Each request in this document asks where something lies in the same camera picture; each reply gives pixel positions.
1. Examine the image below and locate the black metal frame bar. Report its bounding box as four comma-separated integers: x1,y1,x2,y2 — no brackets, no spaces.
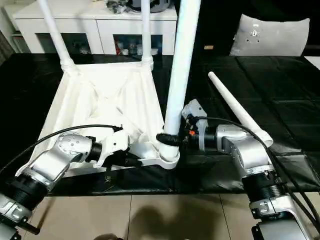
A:
23,196,56,235

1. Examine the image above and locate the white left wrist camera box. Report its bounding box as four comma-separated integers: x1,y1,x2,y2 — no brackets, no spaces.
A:
94,129,131,170

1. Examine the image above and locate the white sideboard with glass doors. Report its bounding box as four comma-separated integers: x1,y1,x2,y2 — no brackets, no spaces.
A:
10,5,179,56

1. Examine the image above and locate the light grey cushion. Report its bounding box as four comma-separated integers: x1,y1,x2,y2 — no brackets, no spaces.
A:
228,13,311,58

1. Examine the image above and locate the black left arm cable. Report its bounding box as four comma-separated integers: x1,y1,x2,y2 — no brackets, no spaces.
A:
0,124,124,174

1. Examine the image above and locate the white plastic table leg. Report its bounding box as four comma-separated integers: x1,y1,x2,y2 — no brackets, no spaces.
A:
36,0,78,74
159,0,203,163
207,70,275,149
139,0,154,70

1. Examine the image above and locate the white plastic table top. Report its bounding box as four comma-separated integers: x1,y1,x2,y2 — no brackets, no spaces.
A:
31,60,181,179

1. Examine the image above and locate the white flat board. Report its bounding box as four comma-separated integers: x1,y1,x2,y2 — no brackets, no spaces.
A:
304,55,320,70

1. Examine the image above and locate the black cabinet with yellow label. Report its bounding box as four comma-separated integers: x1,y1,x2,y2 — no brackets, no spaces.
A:
196,0,241,57

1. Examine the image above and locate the brown rounded robot part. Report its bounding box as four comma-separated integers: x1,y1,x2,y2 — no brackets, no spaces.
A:
95,233,121,240

